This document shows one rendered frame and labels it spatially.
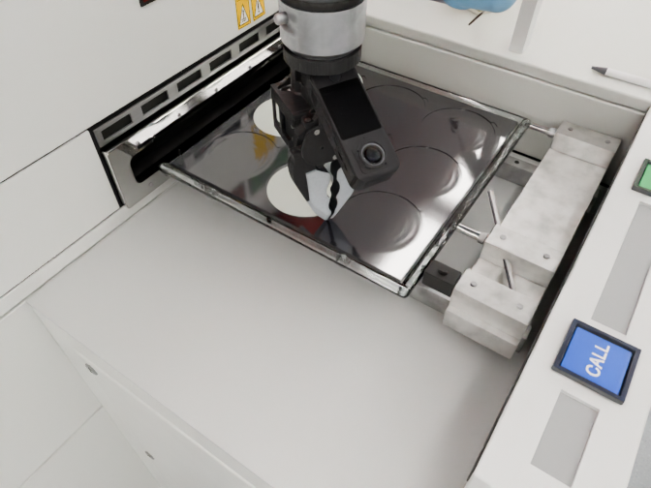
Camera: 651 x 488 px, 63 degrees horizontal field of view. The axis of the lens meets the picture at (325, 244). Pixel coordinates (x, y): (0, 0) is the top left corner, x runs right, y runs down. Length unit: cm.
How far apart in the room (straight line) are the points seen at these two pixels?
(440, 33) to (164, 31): 40
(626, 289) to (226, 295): 43
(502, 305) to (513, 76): 39
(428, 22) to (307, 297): 47
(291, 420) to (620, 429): 30
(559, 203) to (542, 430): 36
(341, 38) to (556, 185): 40
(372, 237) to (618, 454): 32
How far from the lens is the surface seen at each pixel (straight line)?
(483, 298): 57
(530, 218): 71
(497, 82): 85
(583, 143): 81
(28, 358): 81
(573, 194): 76
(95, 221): 75
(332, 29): 46
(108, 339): 67
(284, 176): 69
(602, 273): 56
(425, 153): 74
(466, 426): 59
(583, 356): 49
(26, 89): 64
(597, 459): 46
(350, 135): 48
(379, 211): 64
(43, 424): 92
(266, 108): 81
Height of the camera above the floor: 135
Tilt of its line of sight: 49 degrees down
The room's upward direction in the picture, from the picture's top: straight up
